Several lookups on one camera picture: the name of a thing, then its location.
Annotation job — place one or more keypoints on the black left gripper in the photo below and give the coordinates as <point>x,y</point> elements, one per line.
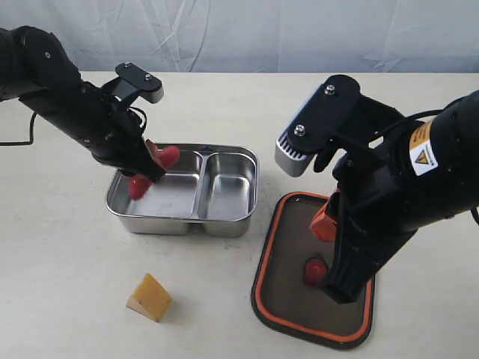
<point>120,143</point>

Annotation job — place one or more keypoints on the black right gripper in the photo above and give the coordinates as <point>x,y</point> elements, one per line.
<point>375,210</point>

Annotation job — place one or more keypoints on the red sausage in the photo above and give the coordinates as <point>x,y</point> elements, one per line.
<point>150,173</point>

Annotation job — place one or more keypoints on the smoked lid with orange seal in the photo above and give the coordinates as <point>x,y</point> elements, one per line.
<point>283,296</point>

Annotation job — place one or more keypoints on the steel two-compartment lunch box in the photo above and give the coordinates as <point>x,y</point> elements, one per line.
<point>213,188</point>

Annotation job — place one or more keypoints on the yellow cheese wedge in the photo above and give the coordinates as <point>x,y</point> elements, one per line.
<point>150,299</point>

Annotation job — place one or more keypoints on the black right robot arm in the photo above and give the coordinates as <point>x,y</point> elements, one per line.
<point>424,171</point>

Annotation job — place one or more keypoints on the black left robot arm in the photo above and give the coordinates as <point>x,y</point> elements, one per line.
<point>36,71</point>

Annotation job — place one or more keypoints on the grey backdrop cloth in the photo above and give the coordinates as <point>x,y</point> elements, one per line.
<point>260,36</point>

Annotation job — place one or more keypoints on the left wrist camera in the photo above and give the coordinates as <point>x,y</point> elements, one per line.
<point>133,82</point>

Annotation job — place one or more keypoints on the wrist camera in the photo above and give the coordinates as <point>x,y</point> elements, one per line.
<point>318,120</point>
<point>133,82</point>

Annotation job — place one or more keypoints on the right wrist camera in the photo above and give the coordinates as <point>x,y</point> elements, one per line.
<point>318,120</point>

